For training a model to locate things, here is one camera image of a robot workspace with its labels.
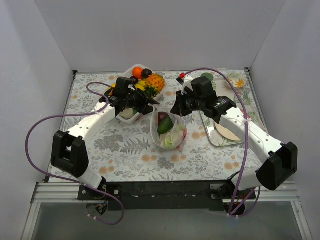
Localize floral serving tray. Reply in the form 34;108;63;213
200;72;267;147

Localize clear zip top bag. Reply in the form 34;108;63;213
150;107;188;152

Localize floral tablecloth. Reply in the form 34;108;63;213
48;69;270;183

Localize pale cabbage wedge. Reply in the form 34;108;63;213
119;108;136;120

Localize green cup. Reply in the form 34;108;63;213
201;72;214;81

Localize dark mangosteen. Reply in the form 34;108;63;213
157;112;168;124

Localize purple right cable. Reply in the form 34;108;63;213
184;67;262;217

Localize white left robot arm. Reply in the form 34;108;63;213
50;77;160;200

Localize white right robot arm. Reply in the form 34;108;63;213
171;77;298;199

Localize dark green avocado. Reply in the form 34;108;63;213
157;116;174;135

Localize small dark plum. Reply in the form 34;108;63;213
130;76;139;85

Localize orange pineapple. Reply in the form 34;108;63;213
144;73;166;98

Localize orange fruit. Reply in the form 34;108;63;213
132;66;143;80

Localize white fruit basket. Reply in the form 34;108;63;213
105;64;168;124

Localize red apple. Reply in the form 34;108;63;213
182;128;188;142

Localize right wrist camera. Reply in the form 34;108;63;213
176;73;194;95

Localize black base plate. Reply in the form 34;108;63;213
77;180;251;211

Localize floral bowl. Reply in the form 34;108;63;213
226;72;247;89

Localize aluminium frame rail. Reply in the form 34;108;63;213
31;181;301;203

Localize small yellow fruits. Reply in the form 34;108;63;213
135;79;148;91

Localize pink plate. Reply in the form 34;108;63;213
214;122;241;142

